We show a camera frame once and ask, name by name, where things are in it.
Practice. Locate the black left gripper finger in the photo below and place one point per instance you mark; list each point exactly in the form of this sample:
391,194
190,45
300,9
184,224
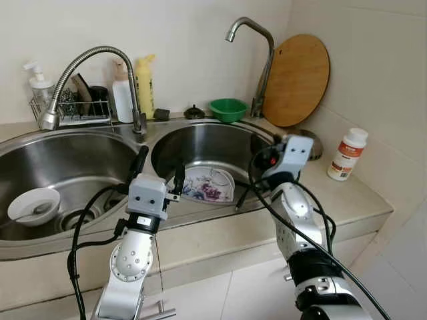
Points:
179,178
139,163

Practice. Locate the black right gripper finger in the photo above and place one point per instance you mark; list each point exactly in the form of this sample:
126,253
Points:
277,136
257,145

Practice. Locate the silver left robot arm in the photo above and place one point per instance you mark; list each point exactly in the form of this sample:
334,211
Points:
130,263

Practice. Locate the white floral plate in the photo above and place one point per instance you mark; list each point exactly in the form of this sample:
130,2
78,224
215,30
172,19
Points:
208,184

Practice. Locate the tall rigid steel faucet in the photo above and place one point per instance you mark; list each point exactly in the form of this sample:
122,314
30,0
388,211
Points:
257,106

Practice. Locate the stainless steel bowl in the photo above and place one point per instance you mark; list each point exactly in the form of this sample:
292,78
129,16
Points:
316,143

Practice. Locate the green plastic bowl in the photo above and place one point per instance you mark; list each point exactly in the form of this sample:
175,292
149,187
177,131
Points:
228,108

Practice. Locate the small black block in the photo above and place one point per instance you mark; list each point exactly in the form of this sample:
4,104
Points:
162,114

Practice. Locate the stainless steel double sink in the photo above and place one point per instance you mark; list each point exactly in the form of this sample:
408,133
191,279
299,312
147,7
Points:
80,160

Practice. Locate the round wooden cutting board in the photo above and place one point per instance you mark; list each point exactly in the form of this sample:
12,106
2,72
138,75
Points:
297,80

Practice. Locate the black sink stopper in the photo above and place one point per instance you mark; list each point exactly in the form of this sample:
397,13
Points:
195,112

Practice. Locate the white detergent bottle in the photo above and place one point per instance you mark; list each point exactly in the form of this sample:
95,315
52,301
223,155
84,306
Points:
122,96

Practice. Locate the white orange label pill bottle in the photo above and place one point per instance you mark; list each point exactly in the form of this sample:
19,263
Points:
347,154

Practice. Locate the black cup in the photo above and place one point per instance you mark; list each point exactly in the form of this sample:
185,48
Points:
99,96

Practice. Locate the yellow plastic bottle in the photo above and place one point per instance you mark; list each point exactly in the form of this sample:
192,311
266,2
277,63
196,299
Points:
144,83

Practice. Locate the steel wool scourer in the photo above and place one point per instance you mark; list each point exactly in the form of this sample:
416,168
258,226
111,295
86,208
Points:
67,103

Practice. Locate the flexible steel gooseneck faucet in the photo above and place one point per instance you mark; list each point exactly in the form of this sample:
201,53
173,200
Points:
48,120

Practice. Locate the metal spoon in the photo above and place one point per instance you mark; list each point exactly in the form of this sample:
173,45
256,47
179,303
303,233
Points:
40,210

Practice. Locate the plain white bowl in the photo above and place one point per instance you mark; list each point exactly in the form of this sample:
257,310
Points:
27,200

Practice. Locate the clear pump soap dispenser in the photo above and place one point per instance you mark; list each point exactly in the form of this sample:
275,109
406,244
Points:
39,85

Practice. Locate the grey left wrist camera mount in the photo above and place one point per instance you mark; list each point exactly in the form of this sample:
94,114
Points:
148,196

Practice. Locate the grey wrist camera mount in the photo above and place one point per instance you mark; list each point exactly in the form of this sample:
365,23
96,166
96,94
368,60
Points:
295,154
148,196

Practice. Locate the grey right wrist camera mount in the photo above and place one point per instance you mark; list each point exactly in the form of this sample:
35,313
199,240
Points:
295,154

